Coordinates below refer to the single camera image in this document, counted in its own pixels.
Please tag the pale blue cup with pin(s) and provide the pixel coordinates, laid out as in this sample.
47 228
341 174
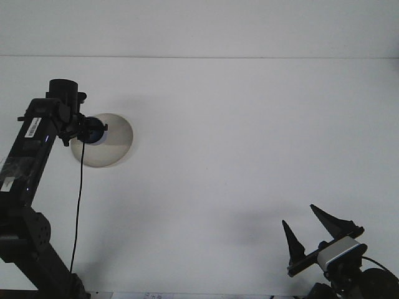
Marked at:
105 138

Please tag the pale round plate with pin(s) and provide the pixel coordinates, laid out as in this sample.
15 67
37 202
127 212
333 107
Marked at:
117 146

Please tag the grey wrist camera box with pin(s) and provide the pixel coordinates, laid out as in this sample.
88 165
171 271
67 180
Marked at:
82 96
339 252

